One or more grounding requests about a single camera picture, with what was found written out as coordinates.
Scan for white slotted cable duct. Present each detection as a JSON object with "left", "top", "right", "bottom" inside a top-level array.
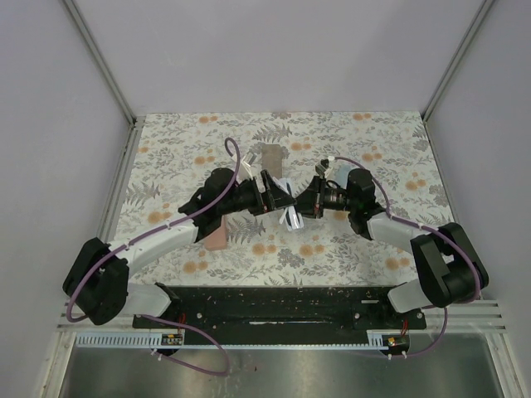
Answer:
[{"left": 76, "top": 332, "right": 184, "bottom": 349}]

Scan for aluminium front rail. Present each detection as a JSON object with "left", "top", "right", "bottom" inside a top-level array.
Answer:
[{"left": 56, "top": 300, "right": 506, "bottom": 351}]

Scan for right aluminium frame post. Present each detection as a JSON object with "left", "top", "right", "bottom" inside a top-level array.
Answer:
[{"left": 421, "top": 0, "right": 497, "bottom": 124}]

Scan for pink glasses case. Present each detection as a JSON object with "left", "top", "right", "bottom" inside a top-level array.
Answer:
[{"left": 204, "top": 216, "right": 227, "bottom": 251}]

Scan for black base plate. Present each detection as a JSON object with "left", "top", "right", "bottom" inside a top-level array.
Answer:
[{"left": 157, "top": 284, "right": 426, "bottom": 331}]

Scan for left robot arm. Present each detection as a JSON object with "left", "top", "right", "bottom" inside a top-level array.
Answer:
[{"left": 62, "top": 168, "right": 296, "bottom": 328}]

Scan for steel floor panel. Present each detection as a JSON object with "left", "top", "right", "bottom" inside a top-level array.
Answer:
[{"left": 60, "top": 334, "right": 527, "bottom": 397}]

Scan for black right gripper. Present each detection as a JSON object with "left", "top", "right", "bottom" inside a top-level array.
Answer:
[{"left": 285, "top": 176, "right": 357, "bottom": 219}]

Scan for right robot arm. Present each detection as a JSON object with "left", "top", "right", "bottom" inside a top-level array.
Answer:
[{"left": 295, "top": 168, "right": 490, "bottom": 328}]

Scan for white frame sunglasses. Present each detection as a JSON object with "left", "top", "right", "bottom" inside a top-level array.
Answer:
[{"left": 273, "top": 177, "right": 304, "bottom": 231}]

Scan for floral tablecloth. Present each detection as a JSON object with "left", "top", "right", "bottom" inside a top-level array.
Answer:
[{"left": 109, "top": 111, "right": 453, "bottom": 286}]

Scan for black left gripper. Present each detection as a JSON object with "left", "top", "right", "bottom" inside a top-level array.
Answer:
[{"left": 219, "top": 171, "right": 296, "bottom": 216}]

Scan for aluminium frame post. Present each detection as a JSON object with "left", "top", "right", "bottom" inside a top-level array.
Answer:
[
  {"left": 421, "top": 0, "right": 497, "bottom": 124},
  {"left": 60, "top": 0, "right": 137, "bottom": 126}
]

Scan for left aluminium frame post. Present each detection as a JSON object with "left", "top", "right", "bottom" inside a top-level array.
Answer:
[{"left": 60, "top": 0, "right": 137, "bottom": 126}]

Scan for beige glasses case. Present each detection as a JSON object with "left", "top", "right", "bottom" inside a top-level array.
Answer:
[{"left": 261, "top": 144, "right": 283, "bottom": 178}]

